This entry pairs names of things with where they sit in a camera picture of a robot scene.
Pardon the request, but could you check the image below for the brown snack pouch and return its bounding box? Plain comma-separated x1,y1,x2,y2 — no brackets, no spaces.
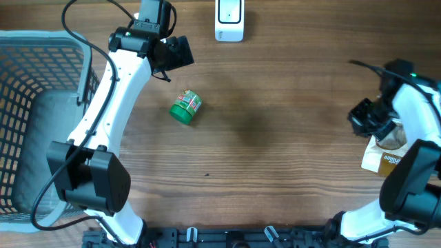
361,119,409,177

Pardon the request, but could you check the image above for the green lid jar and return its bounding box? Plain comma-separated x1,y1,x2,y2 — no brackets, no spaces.
170,89,203,125

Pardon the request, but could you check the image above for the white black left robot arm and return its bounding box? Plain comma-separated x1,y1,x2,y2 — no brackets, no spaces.
47,1,194,247

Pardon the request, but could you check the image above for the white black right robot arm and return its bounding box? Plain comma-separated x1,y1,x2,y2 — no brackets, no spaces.
319,59,440,247

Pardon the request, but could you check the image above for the white barcode scanner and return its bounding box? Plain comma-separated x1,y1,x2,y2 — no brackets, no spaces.
214,0,245,42

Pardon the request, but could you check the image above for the grey plastic basket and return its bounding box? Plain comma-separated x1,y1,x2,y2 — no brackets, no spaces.
1,30,99,233

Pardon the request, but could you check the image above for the black mounting rail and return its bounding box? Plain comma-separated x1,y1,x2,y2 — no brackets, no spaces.
81,225,389,248

